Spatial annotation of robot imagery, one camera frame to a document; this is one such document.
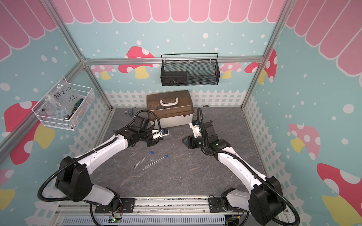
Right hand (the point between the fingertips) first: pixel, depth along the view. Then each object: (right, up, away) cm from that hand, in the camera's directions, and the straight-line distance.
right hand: (185, 139), depth 79 cm
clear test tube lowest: (-33, -9, +15) cm, 37 cm away
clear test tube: (-31, -17, +8) cm, 36 cm away
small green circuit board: (-34, -40, -8) cm, 53 cm away
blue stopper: (-23, -11, +15) cm, 29 cm away
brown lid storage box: (-8, +19, +12) cm, 24 cm away
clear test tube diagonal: (-20, -16, +10) cm, 27 cm away
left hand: (-15, +1, +5) cm, 16 cm away
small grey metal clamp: (-46, +18, +36) cm, 62 cm away
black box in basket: (-7, +38, +10) cm, 40 cm away
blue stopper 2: (-12, -12, +13) cm, 22 cm away
